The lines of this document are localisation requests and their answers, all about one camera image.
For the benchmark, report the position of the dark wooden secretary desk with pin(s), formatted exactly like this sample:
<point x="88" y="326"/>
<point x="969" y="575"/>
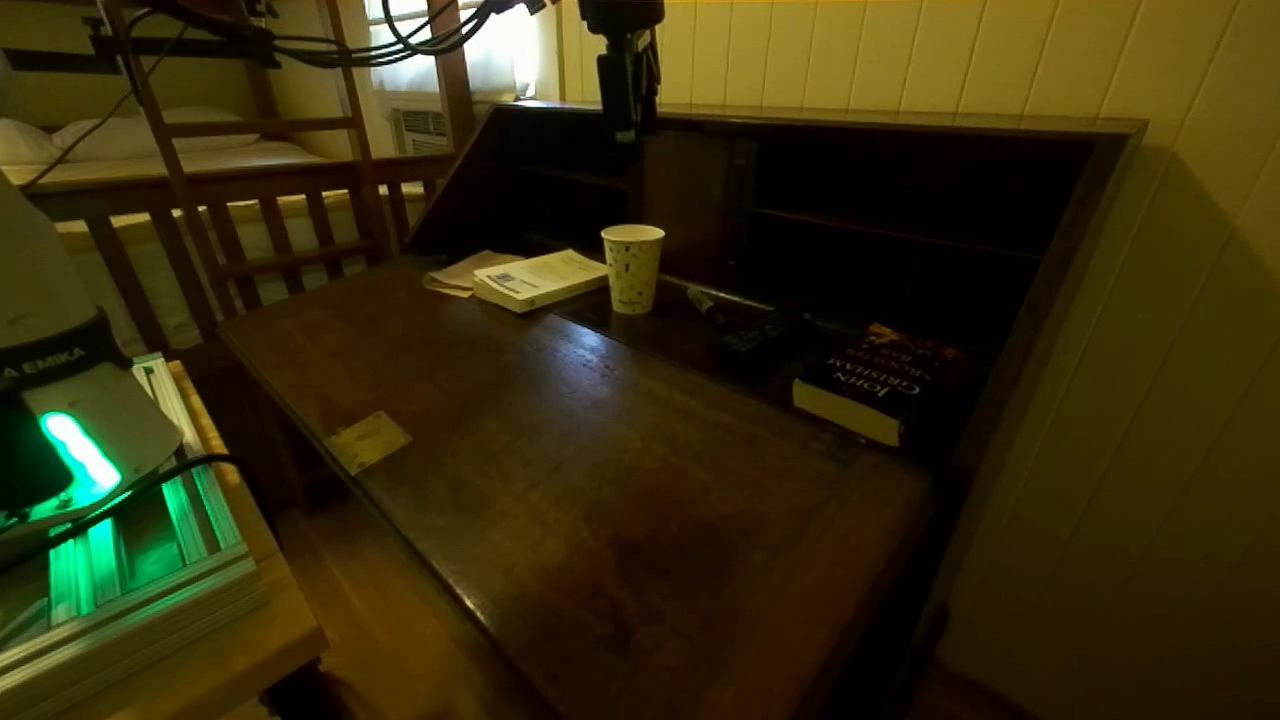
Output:
<point x="624" y="517"/>

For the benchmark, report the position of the white dotted paper coffee cup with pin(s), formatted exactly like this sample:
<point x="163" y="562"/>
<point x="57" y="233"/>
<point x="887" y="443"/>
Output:
<point x="634" y="266"/>

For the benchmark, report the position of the small sticky note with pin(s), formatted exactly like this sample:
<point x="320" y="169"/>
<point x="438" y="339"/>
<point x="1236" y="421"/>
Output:
<point x="367" y="443"/>

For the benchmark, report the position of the wooden bed frame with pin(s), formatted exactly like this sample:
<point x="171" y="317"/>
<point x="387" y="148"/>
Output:
<point x="200" y="244"/>

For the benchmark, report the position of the black camera on stand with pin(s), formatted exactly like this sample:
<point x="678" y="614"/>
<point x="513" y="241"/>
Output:
<point x="629" y="60"/>

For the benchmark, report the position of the white paperback book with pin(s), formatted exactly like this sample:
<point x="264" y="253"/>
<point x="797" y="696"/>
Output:
<point x="538" y="282"/>

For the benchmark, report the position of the dark John Grisham book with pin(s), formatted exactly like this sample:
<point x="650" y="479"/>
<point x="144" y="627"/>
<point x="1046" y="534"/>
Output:
<point x="887" y="386"/>

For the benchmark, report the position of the green-lit robot base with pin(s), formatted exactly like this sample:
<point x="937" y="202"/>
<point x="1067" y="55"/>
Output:
<point x="117" y="534"/>

